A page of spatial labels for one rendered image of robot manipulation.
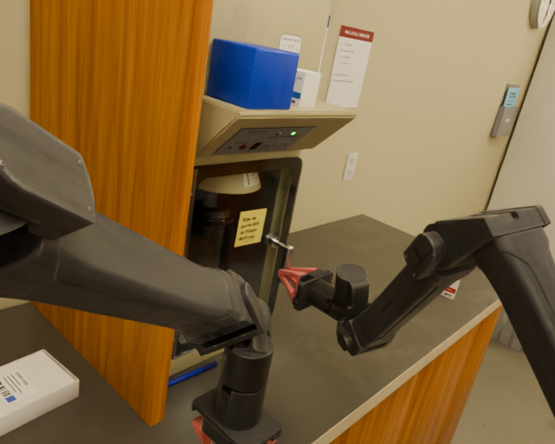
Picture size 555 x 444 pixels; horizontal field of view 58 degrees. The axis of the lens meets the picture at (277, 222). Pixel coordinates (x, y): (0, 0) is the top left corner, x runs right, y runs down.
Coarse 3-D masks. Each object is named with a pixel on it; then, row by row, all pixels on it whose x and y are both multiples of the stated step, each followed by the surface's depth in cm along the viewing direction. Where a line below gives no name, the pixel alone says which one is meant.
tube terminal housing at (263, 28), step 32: (224, 0) 79; (256, 0) 83; (288, 0) 89; (320, 0) 94; (224, 32) 81; (256, 32) 86; (288, 32) 91; (320, 32) 98; (224, 160) 91; (192, 352) 105
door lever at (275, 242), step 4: (272, 240) 109; (276, 240) 109; (272, 244) 109; (276, 244) 109; (280, 244) 108; (284, 244) 108; (284, 248) 108; (288, 248) 107; (292, 248) 107; (284, 252) 108; (288, 252) 107; (292, 252) 107; (284, 256) 108; (288, 256) 107; (284, 260) 108; (288, 260) 108; (284, 264) 108; (288, 264) 108; (284, 268) 108; (288, 268) 109; (284, 276) 109; (280, 280) 110
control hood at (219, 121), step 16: (208, 96) 81; (208, 112) 78; (224, 112) 76; (240, 112) 74; (256, 112) 77; (272, 112) 80; (288, 112) 82; (304, 112) 85; (320, 112) 89; (336, 112) 92; (352, 112) 96; (208, 128) 79; (224, 128) 76; (240, 128) 78; (320, 128) 94; (336, 128) 98; (208, 144) 80; (304, 144) 100
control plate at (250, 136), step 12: (240, 132) 80; (252, 132) 82; (264, 132) 84; (276, 132) 87; (288, 132) 89; (300, 132) 92; (228, 144) 83; (240, 144) 85; (252, 144) 88; (264, 144) 90; (288, 144) 96
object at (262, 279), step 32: (256, 160) 97; (288, 160) 103; (224, 192) 93; (256, 192) 100; (288, 192) 107; (192, 224) 90; (224, 224) 96; (288, 224) 111; (192, 256) 93; (224, 256) 100; (256, 256) 107; (256, 288) 112
